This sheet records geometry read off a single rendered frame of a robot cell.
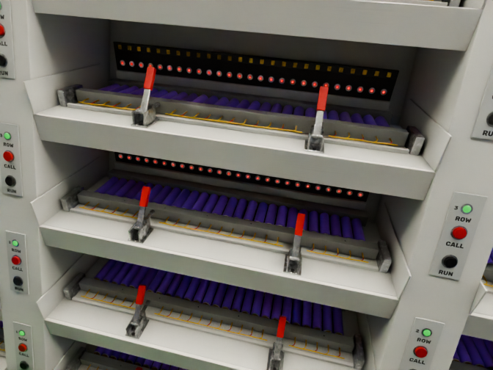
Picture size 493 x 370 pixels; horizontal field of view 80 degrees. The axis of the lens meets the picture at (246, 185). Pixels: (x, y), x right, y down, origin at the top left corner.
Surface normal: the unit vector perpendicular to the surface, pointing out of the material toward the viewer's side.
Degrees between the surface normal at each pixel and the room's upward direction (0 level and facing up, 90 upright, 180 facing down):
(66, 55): 90
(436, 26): 107
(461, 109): 90
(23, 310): 90
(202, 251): 17
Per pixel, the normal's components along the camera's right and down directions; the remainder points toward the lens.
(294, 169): -0.20, 0.49
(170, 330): 0.07, -0.86
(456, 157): -0.18, 0.22
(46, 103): 0.98, 0.16
